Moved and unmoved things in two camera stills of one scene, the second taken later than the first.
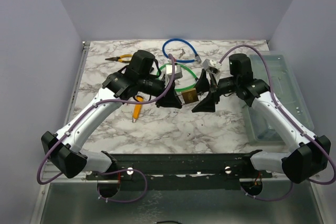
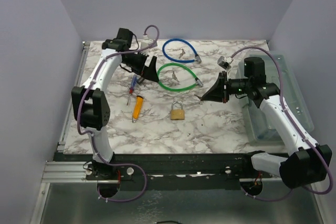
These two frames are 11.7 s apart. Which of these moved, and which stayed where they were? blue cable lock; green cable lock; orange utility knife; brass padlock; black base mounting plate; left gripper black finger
Moved: brass padlock; left gripper black finger
Stayed: green cable lock; black base mounting plate; blue cable lock; orange utility knife
